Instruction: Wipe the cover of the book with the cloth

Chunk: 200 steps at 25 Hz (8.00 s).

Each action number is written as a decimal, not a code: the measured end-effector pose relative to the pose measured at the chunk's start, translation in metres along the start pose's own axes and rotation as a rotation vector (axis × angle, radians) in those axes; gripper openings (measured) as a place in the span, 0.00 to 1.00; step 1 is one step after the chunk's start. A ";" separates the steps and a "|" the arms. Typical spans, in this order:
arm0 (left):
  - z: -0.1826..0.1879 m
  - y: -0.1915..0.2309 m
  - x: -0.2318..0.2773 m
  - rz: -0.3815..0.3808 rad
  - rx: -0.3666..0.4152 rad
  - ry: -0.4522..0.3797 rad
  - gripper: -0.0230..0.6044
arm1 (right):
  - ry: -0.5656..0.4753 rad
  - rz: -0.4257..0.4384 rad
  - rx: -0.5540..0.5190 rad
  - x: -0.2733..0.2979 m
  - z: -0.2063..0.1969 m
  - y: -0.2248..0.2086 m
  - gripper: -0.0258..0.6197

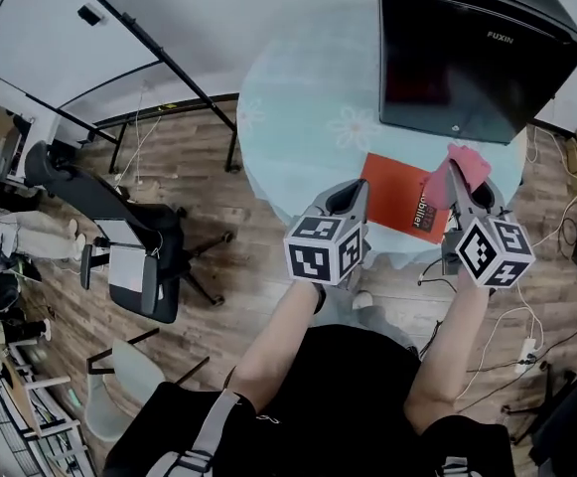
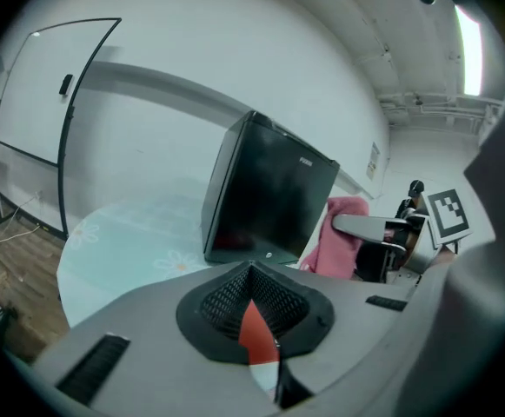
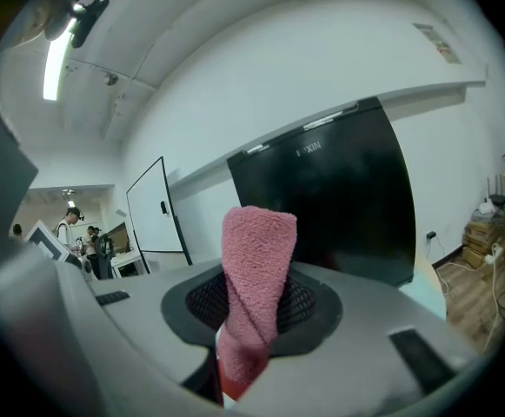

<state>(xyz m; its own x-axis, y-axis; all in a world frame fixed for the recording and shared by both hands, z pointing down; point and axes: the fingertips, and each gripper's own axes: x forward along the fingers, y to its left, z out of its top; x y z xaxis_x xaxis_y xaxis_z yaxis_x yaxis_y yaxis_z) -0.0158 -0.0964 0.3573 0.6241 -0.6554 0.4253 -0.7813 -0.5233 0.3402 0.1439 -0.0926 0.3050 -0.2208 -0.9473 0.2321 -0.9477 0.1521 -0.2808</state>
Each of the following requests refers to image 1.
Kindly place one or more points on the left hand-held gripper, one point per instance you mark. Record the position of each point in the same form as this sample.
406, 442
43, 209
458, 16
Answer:
313, 256

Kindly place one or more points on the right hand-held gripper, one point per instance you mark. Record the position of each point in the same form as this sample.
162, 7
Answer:
496, 254

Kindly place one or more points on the pink cloth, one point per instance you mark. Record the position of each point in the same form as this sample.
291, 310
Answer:
469, 164

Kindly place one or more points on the red book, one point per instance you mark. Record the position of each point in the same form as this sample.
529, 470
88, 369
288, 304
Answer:
392, 187

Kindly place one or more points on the person's left forearm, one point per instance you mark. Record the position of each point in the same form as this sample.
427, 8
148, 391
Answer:
278, 341

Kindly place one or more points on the person's right forearm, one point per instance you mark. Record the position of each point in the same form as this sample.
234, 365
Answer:
449, 346

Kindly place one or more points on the person's white shoe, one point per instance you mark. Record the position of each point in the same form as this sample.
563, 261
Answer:
362, 299

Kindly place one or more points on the person's grey trouser leg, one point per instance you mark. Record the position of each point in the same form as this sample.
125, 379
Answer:
385, 328

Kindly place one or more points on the black mini fridge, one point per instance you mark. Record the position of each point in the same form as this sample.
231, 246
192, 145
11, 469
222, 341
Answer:
447, 67

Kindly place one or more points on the light blue floral tablecloth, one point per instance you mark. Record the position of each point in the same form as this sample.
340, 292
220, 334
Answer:
298, 132

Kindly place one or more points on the person's black shirt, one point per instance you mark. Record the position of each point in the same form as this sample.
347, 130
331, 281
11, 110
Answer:
337, 405

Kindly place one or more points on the white power strip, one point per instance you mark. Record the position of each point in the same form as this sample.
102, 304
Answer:
525, 356

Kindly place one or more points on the black office chair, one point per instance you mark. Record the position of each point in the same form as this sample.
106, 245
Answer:
134, 216

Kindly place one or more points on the white paper sheet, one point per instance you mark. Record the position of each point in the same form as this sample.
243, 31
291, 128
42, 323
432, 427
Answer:
126, 269

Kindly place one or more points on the pale green plastic chair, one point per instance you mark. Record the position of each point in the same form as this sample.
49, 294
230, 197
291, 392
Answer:
119, 385

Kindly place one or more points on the black swivel chair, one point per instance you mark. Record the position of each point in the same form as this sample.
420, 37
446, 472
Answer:
566, 415

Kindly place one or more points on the black whiteboard eraser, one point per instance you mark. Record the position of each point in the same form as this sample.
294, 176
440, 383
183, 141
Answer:
90, 15

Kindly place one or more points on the whiteboard on black stand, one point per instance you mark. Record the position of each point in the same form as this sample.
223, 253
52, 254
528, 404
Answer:
44, 28

